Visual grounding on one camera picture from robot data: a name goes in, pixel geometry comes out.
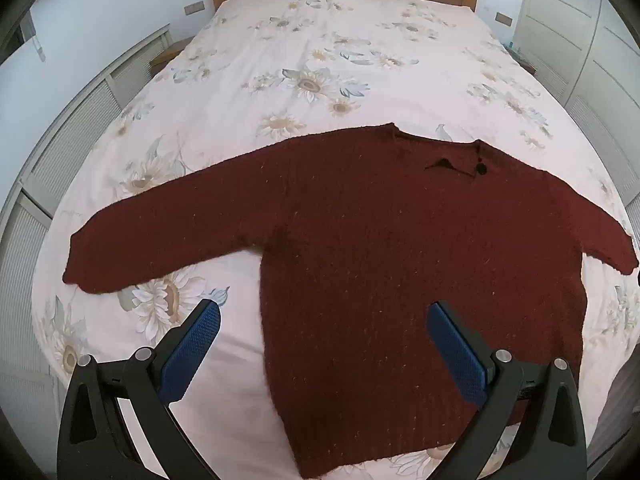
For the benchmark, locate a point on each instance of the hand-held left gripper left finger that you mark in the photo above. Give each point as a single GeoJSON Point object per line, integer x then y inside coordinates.
{"type": "Point", "coordinates": [192, 345]}

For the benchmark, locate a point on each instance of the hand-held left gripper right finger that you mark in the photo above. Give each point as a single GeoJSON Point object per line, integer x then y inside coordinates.
{"type": "Point", "coordinates": [457, 355]}

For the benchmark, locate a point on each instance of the dark red knitted sweater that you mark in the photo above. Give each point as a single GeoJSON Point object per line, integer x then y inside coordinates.
{"type": "Point", "coordinates": [350, 235]}

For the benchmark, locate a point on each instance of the white louvred cabinet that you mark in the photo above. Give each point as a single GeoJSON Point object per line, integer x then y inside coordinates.
{"type": "Point", "coordinates": [65, 145]}

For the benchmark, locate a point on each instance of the wooden nightstand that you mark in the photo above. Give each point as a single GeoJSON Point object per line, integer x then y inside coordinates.
{"type": "Point", "coordinates": [167, 55]}
{"type": "Point", "coordinates": [525, 60]}

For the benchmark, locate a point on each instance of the floral white duvet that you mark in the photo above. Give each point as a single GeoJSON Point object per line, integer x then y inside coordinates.
{"type": "Point", "coordinates": [320, 50]}

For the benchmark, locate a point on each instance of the white panelled wardrobe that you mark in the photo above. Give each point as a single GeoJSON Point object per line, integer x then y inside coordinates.
{"type": "Point", "coordinates": [575, 35]}

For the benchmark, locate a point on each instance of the wall switch plate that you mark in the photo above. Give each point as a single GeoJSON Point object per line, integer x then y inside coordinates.
{"type": "Point", "coordinates": [194, 8]}
{"type": "Point", "coordinates": [504, 18]}

